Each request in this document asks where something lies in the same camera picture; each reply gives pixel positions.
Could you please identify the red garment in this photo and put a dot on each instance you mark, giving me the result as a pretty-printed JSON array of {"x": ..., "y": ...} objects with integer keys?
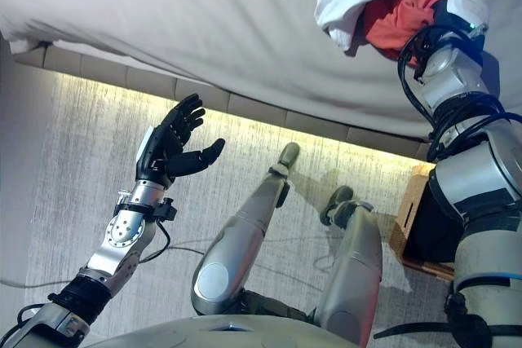
[{"x": 395, "y": 18}]

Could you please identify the grey robot torso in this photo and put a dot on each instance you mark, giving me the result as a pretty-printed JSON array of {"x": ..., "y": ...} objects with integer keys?
[{"x": 212, "y": 333}]

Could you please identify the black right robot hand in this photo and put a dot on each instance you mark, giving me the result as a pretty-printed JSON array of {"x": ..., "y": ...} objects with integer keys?
[{"x": 465, "y": 10}]

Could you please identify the beige upholstered bed frame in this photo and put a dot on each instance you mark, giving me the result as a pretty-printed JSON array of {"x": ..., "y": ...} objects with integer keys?
[{"x": 163, "y": 85}]

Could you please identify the silver right robot leg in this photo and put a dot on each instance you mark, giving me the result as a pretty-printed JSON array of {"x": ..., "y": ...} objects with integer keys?
[{"x": 355, "y": 266}]

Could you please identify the bed with grey sheet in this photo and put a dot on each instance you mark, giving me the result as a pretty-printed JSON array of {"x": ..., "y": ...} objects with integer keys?
[{"x": 183, "y": 18}]

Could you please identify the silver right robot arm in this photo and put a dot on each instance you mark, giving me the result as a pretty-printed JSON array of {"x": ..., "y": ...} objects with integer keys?
[{"x": 469, "y": 173}]

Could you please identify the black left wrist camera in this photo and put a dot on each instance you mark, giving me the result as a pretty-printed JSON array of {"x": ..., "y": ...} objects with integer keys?
[{"x": 167, "y": 210}]

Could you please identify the grey patterned rug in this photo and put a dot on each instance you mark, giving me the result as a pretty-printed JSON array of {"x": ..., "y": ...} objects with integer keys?
[{"x": 81, "y": 160}]

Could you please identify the woven wicker basket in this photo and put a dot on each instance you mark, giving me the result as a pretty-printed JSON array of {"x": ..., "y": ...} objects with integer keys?
[{"x": 403, "y": 221}]

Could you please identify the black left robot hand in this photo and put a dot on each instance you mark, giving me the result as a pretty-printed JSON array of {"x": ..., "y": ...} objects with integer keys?
[{"x": 163, "y": 152}]

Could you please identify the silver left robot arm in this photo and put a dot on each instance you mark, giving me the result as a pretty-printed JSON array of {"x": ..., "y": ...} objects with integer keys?
[{"x": 122, "y": 238}]

